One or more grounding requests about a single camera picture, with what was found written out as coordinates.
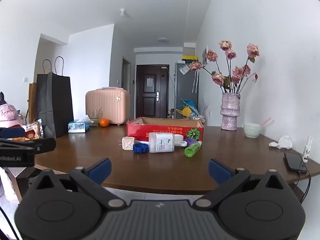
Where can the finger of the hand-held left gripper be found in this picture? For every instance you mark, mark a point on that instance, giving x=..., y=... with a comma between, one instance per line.
x=12, y=132
x=37, y=146

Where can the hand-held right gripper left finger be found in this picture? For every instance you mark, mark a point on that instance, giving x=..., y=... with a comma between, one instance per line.
x=100, y=168

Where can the crumpled white tissue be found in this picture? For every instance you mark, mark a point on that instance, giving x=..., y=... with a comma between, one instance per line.
x=285, y=142

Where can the blue bottle cap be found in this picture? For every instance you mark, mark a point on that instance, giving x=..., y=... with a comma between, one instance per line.
x=140, y=149

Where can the red cardboard box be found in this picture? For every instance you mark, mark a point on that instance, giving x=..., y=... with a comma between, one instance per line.
x=140, y=131

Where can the pink suitcase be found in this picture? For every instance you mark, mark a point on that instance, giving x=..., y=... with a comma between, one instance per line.
x=107, y=105

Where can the black smartphone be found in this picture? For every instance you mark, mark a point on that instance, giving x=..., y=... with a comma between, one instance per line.
x=295, y=162

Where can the pink spoon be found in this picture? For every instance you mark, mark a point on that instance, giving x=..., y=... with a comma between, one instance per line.
x=266, y=121

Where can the orange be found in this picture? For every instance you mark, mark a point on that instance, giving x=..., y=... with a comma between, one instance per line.
x=104, y=122

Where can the clear drinking glass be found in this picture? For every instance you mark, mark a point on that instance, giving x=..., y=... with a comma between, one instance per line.
x=94, y=116

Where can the blue tissue pack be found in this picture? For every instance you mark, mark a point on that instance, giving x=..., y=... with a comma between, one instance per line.
x=78, y=127

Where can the white pill bottle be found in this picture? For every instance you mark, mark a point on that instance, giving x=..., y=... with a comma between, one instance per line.
x=161, y=142

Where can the pale green bowl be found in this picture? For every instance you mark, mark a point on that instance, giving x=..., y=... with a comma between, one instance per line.
x=252, y=131

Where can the purple bottle cap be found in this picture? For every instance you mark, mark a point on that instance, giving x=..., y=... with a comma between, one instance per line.
x=190, y=142

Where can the blue plastic item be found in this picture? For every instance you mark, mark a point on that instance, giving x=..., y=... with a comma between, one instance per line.
x=191, y=103

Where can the clear plastic bag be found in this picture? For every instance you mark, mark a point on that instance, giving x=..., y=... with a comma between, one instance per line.
x=184, y=69

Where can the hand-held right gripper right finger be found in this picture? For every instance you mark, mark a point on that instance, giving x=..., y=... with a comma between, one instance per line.
x=220, y=170

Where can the round ceiling lamp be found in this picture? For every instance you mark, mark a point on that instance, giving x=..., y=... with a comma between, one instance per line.
x=163, y=40

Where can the yellow box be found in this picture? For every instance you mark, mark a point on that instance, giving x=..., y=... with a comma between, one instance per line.
x=190, y=58

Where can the small white spray bottle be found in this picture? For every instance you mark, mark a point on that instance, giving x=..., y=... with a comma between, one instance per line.
x=307, y=150

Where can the beige cube block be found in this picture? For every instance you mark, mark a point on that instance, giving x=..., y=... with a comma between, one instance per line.
x=128, y=144

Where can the pink hat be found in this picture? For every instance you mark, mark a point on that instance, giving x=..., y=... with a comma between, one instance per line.
x=8, y=116

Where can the dark brown entrance door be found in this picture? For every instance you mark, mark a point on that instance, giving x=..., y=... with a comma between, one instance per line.
x=152, y=100

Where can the yellow plastic item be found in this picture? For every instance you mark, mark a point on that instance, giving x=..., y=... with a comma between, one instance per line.
x=185, y=111

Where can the black paper bag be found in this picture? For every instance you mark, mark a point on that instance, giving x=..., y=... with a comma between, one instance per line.
x=53, y=105

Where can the grey refrigerator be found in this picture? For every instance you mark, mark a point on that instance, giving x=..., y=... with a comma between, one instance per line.
x=183, y=87

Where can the silver snack packet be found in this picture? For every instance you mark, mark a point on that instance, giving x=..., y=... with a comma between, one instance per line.
x=37, y=127

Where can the pink ceramic vase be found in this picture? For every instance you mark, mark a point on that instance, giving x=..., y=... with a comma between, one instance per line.
x=230, y=112

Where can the red snack package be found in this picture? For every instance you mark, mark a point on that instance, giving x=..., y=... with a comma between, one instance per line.
x=30, y=135

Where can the tall white cap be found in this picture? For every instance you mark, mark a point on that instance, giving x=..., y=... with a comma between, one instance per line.
x=178, y=137

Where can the white interior door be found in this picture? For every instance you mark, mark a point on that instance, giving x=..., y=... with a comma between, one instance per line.
x=126, y=75

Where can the white ceiling lamp holder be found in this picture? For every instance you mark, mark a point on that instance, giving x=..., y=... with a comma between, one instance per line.
x=122, y=12

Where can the dried pink roses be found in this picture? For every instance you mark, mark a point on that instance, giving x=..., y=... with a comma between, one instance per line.
x=236, y=72

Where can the green spray bottle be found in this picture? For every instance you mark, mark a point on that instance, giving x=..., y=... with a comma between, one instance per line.
x=192, y=150

